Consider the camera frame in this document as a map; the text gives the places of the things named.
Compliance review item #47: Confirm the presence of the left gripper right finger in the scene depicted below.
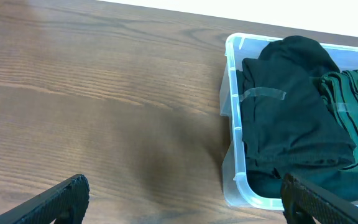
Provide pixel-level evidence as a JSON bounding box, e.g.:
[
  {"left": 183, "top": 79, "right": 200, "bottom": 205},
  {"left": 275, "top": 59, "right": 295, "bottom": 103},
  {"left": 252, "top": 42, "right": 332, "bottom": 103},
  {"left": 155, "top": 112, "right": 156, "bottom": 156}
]
[{"left": 280, "top": 174, "right": 358, "bottom": 224}]

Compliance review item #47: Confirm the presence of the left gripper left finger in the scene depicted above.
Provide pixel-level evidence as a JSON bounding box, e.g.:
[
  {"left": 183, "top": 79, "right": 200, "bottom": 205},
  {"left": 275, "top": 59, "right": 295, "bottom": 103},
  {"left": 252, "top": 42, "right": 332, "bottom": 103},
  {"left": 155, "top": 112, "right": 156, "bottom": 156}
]
[{"left": 0, "top": 174, "right": 90, "bottom": 224}]

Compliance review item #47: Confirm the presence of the dark navy cloth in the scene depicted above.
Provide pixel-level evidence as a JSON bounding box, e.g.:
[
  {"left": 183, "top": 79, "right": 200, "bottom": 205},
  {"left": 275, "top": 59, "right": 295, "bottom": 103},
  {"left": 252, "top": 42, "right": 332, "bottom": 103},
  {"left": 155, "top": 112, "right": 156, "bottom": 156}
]
[{"left": 247, "top": 171, "right": 358, "bottom": 202}]

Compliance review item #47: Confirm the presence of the black cloth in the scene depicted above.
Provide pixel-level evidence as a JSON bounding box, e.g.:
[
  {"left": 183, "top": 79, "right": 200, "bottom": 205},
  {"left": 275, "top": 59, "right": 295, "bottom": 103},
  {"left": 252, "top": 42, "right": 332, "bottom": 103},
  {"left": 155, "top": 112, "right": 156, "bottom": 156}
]
[{"left": 240, "top": 58, "right": 356, "bottom": 179}]

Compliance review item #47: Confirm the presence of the dark green cloth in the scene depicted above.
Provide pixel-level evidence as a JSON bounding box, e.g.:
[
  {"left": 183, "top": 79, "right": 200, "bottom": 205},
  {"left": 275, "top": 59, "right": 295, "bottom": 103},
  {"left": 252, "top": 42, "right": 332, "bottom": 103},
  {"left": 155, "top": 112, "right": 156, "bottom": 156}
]
[{"left": 318, "top": 70, "right": 358, "bottom": 173}]

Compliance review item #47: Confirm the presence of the black garment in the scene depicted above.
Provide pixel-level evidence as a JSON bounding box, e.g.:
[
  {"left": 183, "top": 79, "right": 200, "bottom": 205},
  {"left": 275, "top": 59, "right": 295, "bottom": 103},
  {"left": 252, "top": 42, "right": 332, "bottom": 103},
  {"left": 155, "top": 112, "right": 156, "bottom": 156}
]
[{"left": 259, "top": 35, "right": 340, "bottom": 77}]

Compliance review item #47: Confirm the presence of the clear plastic storage bin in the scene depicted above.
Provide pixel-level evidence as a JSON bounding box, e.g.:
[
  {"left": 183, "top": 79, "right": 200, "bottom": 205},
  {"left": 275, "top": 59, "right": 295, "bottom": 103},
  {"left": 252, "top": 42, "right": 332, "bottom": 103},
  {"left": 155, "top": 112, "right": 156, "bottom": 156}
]
[{"left": 219, "top": 33, "right": 358, "bottom": 211}]

